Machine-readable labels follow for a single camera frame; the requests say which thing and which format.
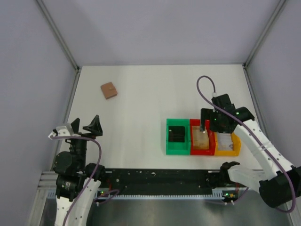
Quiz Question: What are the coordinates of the grey cable duct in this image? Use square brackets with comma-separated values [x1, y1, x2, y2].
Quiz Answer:
[48, 191, 225, 201]

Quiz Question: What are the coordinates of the yellow plastic bin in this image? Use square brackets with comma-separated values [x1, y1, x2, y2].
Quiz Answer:
[214, 133, 241, 157]

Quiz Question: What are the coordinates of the red plastic bin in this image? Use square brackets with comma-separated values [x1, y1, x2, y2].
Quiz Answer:
[190, 119, 216, 156]

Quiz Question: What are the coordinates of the silver cards stack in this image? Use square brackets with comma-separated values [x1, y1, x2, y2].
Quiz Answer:
[217, 133, 233, 151]

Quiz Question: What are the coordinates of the aluminium frame profile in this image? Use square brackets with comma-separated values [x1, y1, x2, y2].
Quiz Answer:
[34, 0, 80, 71]

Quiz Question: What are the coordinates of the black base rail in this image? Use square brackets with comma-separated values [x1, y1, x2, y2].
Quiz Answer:
[100, 169, 236, 196]

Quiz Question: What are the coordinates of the purple cable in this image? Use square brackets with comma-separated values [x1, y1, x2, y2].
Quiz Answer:
[49, 134, 120, 226]
[196, 75, 297, 213]

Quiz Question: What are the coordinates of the green plastic bin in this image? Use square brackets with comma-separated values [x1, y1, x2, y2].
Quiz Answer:
[166, 119, 191, 155]

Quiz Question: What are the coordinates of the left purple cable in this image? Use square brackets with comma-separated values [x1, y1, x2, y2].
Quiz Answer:
[49, 134, 120, 226]

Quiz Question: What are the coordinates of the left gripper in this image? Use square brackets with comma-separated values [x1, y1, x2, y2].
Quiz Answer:
[70, 114, 102, 169]

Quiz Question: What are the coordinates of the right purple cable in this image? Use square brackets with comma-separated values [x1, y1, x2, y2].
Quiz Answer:
[196, 75, 297, 213]

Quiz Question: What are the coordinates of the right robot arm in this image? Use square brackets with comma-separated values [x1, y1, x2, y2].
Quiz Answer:
[200, 92, 301, 213]

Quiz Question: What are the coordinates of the black cards stack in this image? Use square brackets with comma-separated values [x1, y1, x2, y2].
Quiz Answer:
[168, 126, 186, 143]

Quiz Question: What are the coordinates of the gold cards stack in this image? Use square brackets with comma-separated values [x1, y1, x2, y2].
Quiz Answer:
[192, 126, 209, 150]

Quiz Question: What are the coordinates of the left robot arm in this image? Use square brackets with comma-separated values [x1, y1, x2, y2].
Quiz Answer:
[48, 115, 107, 226]

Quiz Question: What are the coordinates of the brown leather card holder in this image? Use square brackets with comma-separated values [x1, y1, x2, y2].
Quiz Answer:
[101, 82, 118, 100]

